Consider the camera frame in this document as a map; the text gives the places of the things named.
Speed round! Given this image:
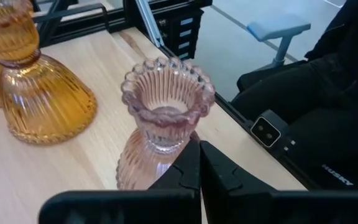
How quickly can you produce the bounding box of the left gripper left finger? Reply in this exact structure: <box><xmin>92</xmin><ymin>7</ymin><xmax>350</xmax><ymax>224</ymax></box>
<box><xmin>39</xmin><ymin>139</ymin><xmax>201</xmax><ymax>224</ymax></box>

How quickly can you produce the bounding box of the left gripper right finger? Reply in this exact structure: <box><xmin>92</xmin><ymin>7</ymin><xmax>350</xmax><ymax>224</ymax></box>
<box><xmin>201</xmin><ymin>140</ymin><xmax>358</xmax><ymax>224</ymax></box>

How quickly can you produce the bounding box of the pink ribbed glass candle holder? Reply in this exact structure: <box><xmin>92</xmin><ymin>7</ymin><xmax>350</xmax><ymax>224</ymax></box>
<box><xmin>116</xmin><ymin>55</ymin><xmax>216</xmax><ymax>190</ymax></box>

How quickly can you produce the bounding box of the wooden shelf with black legs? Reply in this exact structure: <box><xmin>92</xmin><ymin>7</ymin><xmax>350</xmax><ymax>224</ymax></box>
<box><xmin>0</xmin><ymin>2</ymin><xmax>307</xmax><ymax>224</ymax></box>

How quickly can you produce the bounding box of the black drawer unit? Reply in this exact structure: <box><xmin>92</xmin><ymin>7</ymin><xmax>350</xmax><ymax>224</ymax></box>
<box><xmin>154</xmin><ymin>7</ymin><xmax>204</xmax><ymax>60</ymax></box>

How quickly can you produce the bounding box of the grey-blue chair armrest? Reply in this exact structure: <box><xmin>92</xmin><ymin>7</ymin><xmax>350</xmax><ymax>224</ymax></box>
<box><xmin>246</xmin><ymin>14</ymin><xmax>312</xmax><ymax>71</ymax></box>

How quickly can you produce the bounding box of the aluminium extrusion bar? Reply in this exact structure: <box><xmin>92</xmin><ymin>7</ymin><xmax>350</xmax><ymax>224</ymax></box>
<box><xmin>134</xmin><ymin>0</ymin><xmax>165</xmax><ymax>48</ymax></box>

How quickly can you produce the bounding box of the black table-level camera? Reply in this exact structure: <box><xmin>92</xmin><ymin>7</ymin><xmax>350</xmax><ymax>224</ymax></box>
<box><xmin>249</xmin><ymin>108</ymin><xmax>295</xmax><ymax>156</ymax></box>

